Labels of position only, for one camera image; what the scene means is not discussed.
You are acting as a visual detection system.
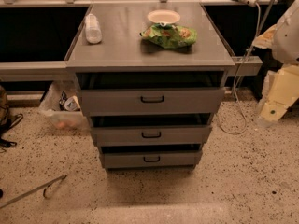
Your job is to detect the grey top drawer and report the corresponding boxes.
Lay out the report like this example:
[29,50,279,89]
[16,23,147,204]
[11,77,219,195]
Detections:
[77,88,224,117]

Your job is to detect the white paper bowl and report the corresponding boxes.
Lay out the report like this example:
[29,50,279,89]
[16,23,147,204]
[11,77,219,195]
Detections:
[147,9,180,26]

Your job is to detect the grey bottom drawer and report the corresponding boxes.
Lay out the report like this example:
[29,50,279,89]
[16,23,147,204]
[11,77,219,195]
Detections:
[100,151,202,169]

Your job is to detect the white hanging cable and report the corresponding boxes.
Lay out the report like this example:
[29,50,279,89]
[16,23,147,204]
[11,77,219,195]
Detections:
[217,2,262,136]

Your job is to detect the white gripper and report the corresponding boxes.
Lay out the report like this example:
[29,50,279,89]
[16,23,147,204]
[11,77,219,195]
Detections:
[257,64,299,124]

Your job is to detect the metal reacher stick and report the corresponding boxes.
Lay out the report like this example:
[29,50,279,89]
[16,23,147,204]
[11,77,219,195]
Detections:
[0,175,67,209]

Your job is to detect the dark backpack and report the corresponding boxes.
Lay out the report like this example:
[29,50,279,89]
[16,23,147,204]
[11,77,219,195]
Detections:
[0,86,23,152]

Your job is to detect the clear plastic storage bin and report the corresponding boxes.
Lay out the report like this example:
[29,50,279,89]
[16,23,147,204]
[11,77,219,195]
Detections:
[38,81,89,130]

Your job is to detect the green chip bag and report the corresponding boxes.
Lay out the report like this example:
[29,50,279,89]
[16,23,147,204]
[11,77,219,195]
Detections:
[140,24,197,49]

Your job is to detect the grey metal rail frame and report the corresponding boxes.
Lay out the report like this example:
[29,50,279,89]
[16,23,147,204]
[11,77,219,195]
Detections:
[0,0,284,83]

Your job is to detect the grey drawer cabinet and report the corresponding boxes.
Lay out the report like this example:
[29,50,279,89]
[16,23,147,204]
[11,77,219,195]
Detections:
[66,1,235,170]

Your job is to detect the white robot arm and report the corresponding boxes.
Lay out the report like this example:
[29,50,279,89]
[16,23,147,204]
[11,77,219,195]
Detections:
[253,0,299,127]

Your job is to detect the grey drawer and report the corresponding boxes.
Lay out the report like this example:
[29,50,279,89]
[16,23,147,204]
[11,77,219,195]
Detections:
[100,151,202,169]
[92,125,211,147]
[77,88,224,117]

